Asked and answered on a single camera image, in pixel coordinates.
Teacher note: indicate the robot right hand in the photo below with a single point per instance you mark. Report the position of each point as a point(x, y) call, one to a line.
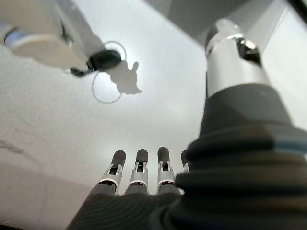
point(227, 191)

